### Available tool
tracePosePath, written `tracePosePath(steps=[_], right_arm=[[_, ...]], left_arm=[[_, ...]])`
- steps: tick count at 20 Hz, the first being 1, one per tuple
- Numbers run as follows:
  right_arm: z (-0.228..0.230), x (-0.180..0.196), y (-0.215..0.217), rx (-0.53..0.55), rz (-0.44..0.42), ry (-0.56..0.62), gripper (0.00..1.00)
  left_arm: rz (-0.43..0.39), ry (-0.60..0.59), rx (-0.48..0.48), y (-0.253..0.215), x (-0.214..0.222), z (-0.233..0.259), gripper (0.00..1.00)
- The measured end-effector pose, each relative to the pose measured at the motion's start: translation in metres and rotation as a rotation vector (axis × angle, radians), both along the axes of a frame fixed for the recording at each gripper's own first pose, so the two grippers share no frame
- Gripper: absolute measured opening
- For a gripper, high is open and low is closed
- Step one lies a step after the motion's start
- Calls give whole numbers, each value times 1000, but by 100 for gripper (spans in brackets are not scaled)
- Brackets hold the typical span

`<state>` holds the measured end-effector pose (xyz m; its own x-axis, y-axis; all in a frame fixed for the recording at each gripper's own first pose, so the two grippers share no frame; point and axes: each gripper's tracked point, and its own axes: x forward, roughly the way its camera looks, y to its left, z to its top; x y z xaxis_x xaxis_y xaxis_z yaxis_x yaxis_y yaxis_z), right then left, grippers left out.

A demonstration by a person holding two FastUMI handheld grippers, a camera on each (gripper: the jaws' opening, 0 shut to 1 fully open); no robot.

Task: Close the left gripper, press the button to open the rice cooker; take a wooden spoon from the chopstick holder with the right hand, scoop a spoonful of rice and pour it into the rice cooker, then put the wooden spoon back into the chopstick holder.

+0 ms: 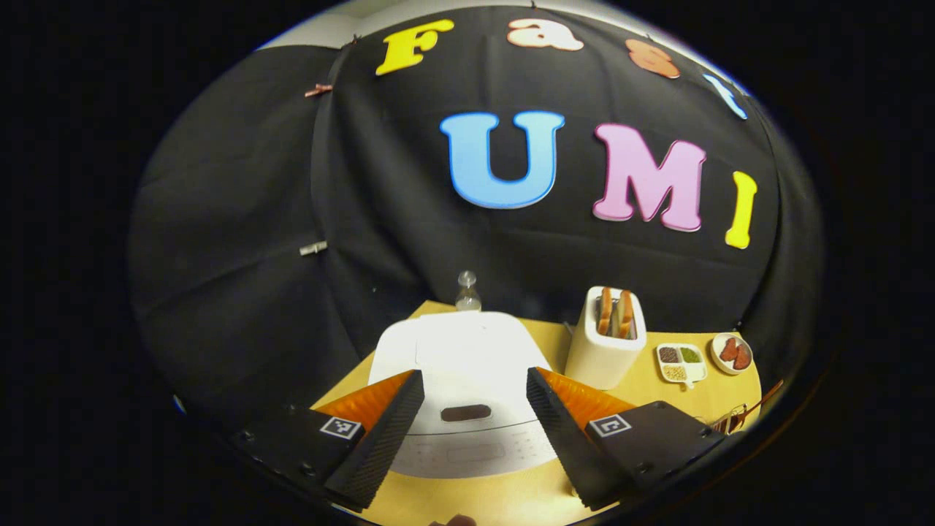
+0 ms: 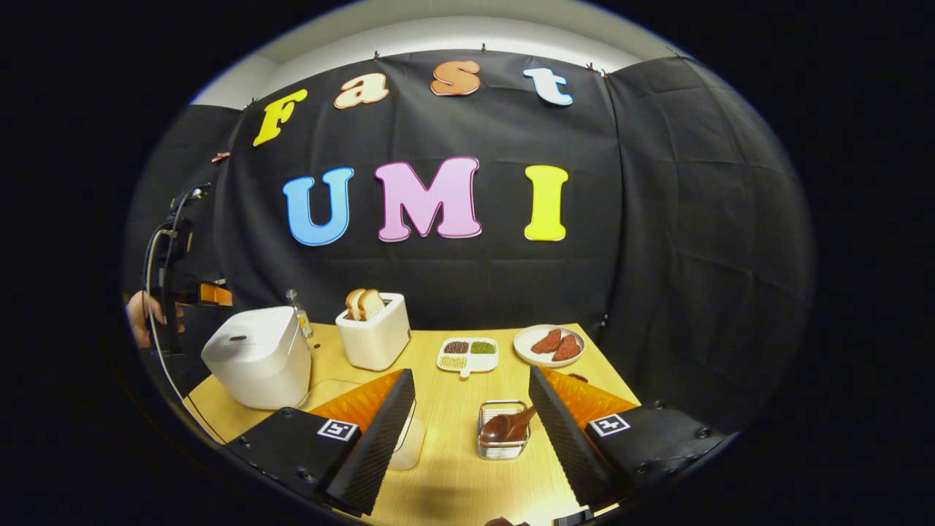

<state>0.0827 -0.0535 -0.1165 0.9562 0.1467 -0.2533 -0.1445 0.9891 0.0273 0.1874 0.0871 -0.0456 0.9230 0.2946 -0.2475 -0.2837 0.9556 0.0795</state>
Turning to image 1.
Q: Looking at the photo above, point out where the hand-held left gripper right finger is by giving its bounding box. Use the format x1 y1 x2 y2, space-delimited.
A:
526 367 728 512

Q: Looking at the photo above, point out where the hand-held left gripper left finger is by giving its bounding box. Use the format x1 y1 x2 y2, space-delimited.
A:
232 369 426 512

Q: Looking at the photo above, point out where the white rice cooker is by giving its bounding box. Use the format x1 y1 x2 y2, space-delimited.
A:
367 310 560 480

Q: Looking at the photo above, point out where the metal wire chopstick holder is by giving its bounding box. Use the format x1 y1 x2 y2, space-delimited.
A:
710 404 749 437

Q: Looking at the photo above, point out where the brown wooden spoon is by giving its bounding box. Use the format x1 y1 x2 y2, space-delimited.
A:
727 378 785 432

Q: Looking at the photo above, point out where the white toaster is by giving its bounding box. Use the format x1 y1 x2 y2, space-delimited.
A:
564 286 648 391

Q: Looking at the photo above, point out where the white divided grain dish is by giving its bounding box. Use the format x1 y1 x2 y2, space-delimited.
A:
655 343 708 389

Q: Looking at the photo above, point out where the small clear glass bottle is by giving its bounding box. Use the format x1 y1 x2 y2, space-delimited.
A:
454 270 483 313

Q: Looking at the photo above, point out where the white round plate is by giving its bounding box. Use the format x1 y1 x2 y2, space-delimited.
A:
711 332 754 376

